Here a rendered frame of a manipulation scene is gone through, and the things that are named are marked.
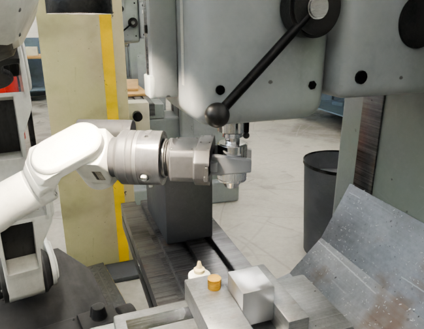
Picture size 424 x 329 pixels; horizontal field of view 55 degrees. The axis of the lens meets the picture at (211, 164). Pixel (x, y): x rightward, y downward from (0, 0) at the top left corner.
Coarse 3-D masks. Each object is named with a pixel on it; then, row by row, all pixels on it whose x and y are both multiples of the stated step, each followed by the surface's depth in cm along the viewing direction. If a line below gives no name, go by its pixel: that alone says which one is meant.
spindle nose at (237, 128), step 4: (228, 124) 61; (232, 124) 61; (236, 124) 61; (240, 124) 61; (220, 128) 62; (224, 128) 61; (228, 128) 61; (232, 128) 61; (236, 128) 61; (240, 128) 61; (220, 132) 62; (224, 132) 61; (228, 132) 61; (232, 132) 61; (236, 132) 61; (240, 132) 61
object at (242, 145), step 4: (220, 140) 65; (224, 140) 65; (240, 140) 65; (220, 144) 63; (224, 144) 63; (228, 144) 63; (232, 144) 63; (236, 144) 63; (240, 144) 63; (244, 144) 63; (220, 148) 63; (224, 148) 62; (228, 148) 62; (232, 148) 62; (236, 148) 62; (240, 148) 62; (244, 148) 63; (228, 152) 62; (232, 152) 62; (236, 152) 62
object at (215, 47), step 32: (192, 0) 47; (224, 0) 47; (256, 0) 48; (192, 32) 49; (224, 32) 48; (256, 32) 49; (192, 64) 50; (224, 64) 49; (256, 64) 51; (288, 64) 52; (320, 64) 54; (192, 96) 51; (224, 96) 50; (256, 96) 52; (288, 96) 53; (320, 96) 56
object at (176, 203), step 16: (160, 192) 100; (176, 192) 97; (192, 192) 98; (208, 192) 100; (160, 208) 103; (176, 208) 98; (192, 208) 100; (208, 208) 101; (160, 224) 105; (176, 224) 99; (192, 224) 101; (208, 224) 103; (176, 240) 101
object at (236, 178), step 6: (246, 150) 63; (240, 156) 63; (246, 156) 64; (228, 174) 63; (234, 174) 63; (240, 174) 64; (222, 180) 64; (228, 180) 64; (234, 180) 64; (240, 180) 64
